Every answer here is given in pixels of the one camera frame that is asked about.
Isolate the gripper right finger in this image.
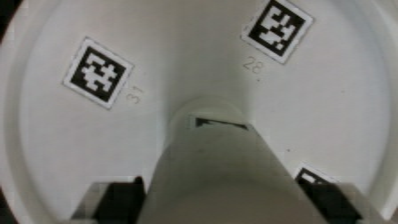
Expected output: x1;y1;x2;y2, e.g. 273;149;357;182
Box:
298;181;389;224

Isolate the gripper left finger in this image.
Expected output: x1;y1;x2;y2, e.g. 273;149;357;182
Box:
67;176;145;224

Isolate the white cylindrical table leg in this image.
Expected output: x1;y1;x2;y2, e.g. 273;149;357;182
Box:
138;98;326;224

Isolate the white round table top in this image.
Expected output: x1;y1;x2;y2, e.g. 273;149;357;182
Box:
0;0;398;224

